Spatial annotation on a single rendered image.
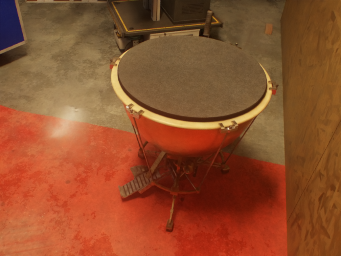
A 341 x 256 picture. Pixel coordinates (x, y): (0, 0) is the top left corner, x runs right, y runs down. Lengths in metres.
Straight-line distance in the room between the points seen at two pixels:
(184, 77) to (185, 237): 0.86
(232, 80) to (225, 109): 0.21
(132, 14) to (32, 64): 0.99
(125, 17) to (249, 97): 1.96
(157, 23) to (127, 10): 0.38
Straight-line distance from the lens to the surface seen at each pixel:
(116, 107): 2.54
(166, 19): 3.11
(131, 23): 3.01
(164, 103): 1.28
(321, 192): 1.54
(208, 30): 1.84
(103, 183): 2.04
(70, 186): 2.06
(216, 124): 1.25
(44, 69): 3.06
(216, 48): 1.68
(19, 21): 3.06
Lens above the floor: 1.59
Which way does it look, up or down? 41 degrees down
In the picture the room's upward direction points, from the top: 5 degrees clockwise
